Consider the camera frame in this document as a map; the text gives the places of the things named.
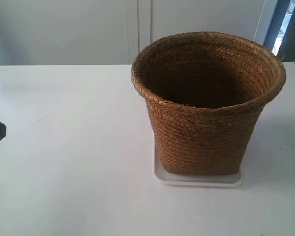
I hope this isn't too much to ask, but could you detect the white rectangular plastic tray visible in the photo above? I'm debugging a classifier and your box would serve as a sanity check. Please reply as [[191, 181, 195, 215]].
[[152, 137, 243, 188]]

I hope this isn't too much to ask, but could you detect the brown woven basket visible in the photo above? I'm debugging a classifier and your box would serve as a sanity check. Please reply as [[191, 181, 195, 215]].
[[131, 31, 286, 175]]

